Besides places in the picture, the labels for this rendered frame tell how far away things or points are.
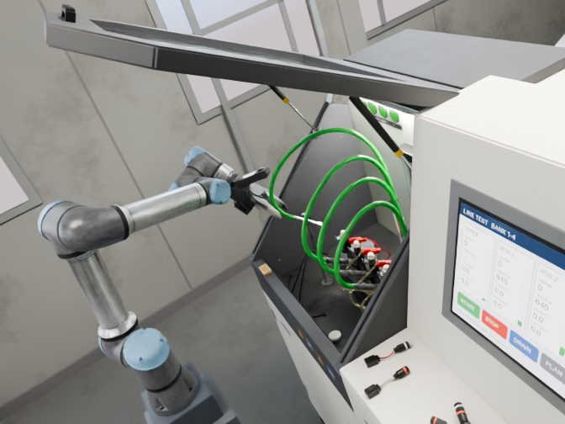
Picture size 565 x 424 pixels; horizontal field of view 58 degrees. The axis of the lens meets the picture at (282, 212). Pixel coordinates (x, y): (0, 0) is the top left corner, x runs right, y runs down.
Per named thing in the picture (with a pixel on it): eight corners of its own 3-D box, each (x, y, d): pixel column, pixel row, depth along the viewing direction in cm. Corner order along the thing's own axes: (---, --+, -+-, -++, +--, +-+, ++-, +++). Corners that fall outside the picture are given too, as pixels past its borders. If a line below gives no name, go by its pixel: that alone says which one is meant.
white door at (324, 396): (309, 401, 233) (262, 293, 199) (314, 399, 234) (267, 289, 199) (393, 527, 179) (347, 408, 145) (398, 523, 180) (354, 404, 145)
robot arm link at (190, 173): (182, 193, 152) (203, 166, 157) (161, 189, 160) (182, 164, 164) (197, 210, 157) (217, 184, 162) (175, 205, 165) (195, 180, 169)
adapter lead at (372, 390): (369, 400, 122) (367, 394, 121) (364, 394, 124) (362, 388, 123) (411, 374, 125) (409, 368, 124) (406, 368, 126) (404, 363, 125)
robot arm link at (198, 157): (181, 168, 168) (196, 150, 171) (208, 188, 168) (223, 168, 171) (182, 158, 161) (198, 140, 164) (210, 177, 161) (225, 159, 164)
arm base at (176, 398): (160, 426, 145) (145, 404, 140) (145, 393, 157) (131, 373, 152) (205, 394, 150) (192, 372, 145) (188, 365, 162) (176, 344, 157)
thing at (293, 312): (265, 294, 198) (251, 262, 189) (275, 288, 198) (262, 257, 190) (346, 403, 146) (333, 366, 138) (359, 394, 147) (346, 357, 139)
